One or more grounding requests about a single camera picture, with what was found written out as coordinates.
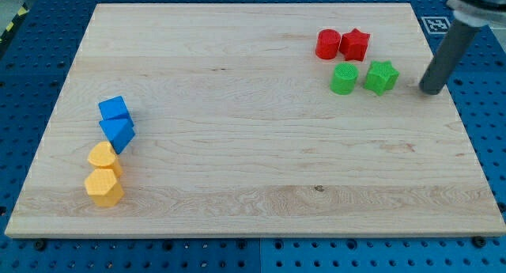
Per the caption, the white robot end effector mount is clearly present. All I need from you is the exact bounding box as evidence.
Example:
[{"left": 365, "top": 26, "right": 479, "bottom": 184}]
[{"left": 447, "top": 0, "right": 505, "bottom": 25}]

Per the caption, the red cylinder block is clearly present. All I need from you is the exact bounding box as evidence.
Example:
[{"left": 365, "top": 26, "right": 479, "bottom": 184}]
[{"left": 315, "top": 29, "right": 341, "bottom": 60}]

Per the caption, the green star block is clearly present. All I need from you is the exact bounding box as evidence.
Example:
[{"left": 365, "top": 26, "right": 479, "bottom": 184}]
[{"left": 364, "top": 61, "right": 400, "bottom": 96}]

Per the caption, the black bolt front left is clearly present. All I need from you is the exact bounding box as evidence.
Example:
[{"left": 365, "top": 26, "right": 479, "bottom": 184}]
[{"left": 33, "top": 239, "right": 47, "bottom": 252}]

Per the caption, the green cylinder block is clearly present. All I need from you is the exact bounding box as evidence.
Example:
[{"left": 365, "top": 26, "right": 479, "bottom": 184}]
[{"left": 330, "top": 63, "right": 359, "bottom": 95}]

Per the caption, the white fiducial marker tag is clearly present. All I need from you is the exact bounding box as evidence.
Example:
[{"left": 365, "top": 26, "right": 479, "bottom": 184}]
[{"left": 421, "top": 16, "right": 451, "bottom": 35}]

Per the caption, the wooden board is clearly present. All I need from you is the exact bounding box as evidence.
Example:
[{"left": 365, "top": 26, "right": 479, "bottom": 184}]
[{"left": 6, "top": 3, "right": 505, "bottom": 239}]

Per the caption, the yellow hexagon block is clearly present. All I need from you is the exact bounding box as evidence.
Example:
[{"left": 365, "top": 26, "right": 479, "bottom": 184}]
[{"left": 85, "top": 169, "right": 124, "bottom": 207}]

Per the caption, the yellow heart block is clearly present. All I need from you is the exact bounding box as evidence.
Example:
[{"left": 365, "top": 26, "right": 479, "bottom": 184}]
[{"left": 87, "top": 141, "right": 123, "bottom": 177}]

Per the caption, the black bolt front right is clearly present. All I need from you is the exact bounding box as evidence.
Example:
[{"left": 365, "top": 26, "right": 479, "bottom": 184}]
[{"left": 471, "top": 236, "right": 487, "bottom": 248}]

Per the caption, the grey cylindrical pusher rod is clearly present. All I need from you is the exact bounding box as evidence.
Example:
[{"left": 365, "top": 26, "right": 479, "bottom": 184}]
[{"left": 419, "top": 18, "right": 481, "bottom": 95}]

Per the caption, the red star block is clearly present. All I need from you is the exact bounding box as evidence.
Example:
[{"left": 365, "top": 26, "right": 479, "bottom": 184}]
[{"left": 339, "top": 28, "right": 371, "bottom": 61}]

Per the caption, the blue cube block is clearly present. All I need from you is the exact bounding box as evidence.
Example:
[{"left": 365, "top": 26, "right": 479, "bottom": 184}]
[{"left": 98, "top": 96, "right": 134, "bottom": 127}]

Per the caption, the black bolt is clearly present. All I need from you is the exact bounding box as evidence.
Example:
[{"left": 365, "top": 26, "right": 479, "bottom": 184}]
[
  {"left": 471, "top": 236, "right": 487, "bottom": 248},
  {"left": 33, "top": 239, "right": 47, "bottom": 252}
]

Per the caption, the blue triangle block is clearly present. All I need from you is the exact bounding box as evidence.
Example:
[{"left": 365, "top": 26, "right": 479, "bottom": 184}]
[{"left": 99, "top": 119, "right": 135, "bottom": 154}]

